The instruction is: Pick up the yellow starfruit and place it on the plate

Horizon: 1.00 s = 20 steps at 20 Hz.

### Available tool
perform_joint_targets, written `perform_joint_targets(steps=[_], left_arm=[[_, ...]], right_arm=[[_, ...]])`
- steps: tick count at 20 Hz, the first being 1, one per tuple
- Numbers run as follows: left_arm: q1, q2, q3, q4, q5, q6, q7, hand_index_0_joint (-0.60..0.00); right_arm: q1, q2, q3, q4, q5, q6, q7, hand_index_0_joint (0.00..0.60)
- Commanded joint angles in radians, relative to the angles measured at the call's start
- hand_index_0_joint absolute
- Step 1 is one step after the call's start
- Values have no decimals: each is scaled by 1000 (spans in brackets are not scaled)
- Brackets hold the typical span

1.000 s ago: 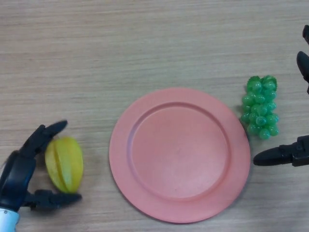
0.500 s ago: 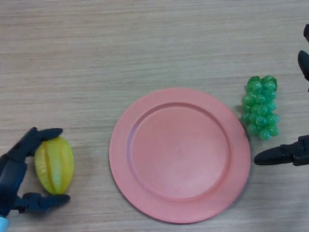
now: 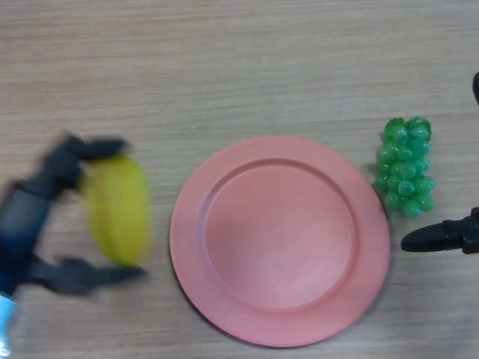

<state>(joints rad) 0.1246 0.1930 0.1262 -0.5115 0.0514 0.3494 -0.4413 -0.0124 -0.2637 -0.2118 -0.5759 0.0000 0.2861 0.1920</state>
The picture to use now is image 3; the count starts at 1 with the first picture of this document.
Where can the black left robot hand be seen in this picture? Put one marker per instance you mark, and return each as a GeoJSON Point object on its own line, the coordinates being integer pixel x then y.
{"type": "Point", "coordinates": [22, 217]}

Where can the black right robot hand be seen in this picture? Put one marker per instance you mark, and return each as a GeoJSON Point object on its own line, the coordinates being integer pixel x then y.
{"type": "Point", "coordinates": [430, 239]}

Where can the yellow starfruit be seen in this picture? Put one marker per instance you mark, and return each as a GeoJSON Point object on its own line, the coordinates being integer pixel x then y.
{"type": "Point", "coordinates": [118, 213]}

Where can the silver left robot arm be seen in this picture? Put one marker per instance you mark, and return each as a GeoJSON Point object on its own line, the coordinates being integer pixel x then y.
{"type": "Point", "coordinates": [7, 321]}

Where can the pink round plate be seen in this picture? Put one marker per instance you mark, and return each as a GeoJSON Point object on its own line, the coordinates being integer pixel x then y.
{"type": "Point", "coordinates": [278, 241]}

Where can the green grape bunch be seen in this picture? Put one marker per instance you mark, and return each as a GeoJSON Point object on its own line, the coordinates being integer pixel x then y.
{"type": "Point", "coordinates": [404, 168]}

